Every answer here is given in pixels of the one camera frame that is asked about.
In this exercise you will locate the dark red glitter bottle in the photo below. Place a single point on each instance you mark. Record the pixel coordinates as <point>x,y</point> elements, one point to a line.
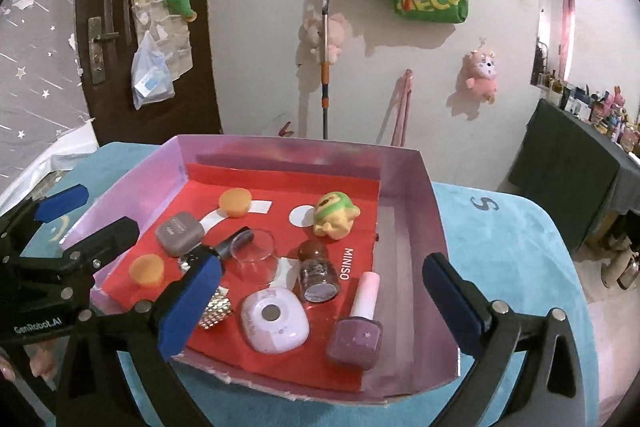
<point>317,277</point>

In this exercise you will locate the pink plush with bow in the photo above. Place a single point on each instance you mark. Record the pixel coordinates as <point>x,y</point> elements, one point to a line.
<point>482,74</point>

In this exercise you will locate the clear glass cup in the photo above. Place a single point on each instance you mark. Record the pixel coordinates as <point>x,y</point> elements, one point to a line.
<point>260,257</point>

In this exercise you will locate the red clip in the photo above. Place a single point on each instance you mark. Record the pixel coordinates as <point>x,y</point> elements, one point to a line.
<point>286,130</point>

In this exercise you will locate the purple cardboard box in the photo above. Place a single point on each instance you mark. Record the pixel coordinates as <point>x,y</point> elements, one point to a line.
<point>405,187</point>

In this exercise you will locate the clear plastic bag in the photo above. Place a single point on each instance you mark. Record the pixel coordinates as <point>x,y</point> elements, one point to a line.
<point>150,77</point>

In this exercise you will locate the purple square bottle pink cap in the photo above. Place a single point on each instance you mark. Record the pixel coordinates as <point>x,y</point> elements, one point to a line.
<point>355,337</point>

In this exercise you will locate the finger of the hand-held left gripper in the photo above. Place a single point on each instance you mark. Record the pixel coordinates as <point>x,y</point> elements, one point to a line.
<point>62,202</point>
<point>110,237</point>

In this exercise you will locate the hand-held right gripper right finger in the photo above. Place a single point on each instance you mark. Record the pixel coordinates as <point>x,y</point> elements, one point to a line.
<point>452,307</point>

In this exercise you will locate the yellow green toy figure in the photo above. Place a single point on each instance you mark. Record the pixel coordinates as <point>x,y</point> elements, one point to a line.
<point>335,214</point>

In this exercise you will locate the pink sticks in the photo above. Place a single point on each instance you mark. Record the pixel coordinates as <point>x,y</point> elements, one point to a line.
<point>402,107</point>

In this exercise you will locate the beige hanging organizer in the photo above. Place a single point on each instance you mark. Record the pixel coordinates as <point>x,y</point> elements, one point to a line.
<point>150,7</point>

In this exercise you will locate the person's left hand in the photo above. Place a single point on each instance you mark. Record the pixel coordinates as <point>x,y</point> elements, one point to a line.
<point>44,359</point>

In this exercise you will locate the table with dark cloth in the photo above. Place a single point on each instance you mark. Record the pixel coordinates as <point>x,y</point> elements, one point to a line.
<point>565,167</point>

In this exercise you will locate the pale pink plush toy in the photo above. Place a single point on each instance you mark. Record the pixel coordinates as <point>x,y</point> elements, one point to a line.
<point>337,34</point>

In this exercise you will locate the grey rounded case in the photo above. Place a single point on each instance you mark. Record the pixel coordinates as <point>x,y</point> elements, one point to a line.
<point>177,232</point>

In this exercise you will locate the orange round soap disc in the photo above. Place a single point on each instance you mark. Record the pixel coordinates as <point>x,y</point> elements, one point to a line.
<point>235,202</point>
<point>146,269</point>

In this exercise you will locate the gold studded cylinder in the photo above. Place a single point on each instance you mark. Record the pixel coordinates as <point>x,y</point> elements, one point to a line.
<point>217,309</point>

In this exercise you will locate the row of cosmetics and figurines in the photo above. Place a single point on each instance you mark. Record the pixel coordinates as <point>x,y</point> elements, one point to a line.
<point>610,112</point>

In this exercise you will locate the metal mop pole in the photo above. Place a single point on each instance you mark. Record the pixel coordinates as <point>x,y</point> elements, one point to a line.
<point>326,57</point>

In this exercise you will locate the red printed paper liner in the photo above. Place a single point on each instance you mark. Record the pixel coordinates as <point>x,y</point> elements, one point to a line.
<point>280,187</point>

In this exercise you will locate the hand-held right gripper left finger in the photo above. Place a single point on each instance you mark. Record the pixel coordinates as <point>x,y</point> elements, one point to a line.
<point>192,302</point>

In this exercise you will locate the tall wall mirror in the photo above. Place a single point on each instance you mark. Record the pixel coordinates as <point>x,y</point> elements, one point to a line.
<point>552,7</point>

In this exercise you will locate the pink round device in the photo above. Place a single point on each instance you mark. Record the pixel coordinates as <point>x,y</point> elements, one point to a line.
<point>275,322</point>

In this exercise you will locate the black lipstick tube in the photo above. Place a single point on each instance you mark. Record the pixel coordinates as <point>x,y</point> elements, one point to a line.
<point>232,244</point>

